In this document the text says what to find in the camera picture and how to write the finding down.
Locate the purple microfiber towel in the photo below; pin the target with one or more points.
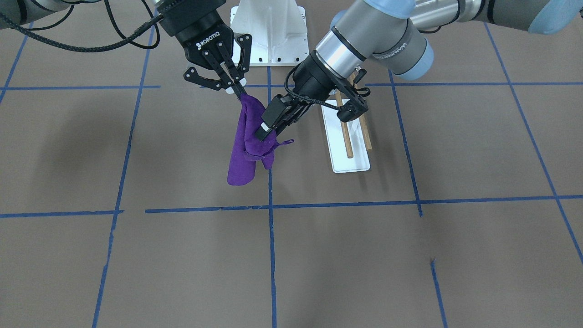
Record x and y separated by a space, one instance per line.
247 148

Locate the wooden rack rod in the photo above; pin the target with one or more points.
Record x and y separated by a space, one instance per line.
362 118
344 128

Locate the wooden rack rod rear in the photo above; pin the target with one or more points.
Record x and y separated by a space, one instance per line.
362 118

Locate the white pedestal column base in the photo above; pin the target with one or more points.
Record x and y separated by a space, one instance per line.
278 29

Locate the wooden rack rod front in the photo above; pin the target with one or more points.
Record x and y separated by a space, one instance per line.
344 128

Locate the white rack base tray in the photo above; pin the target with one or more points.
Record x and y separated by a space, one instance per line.
339 161

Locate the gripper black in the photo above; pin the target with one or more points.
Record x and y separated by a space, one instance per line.
196 31
311 78

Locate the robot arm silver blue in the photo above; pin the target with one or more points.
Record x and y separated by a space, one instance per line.
16 13
392 32

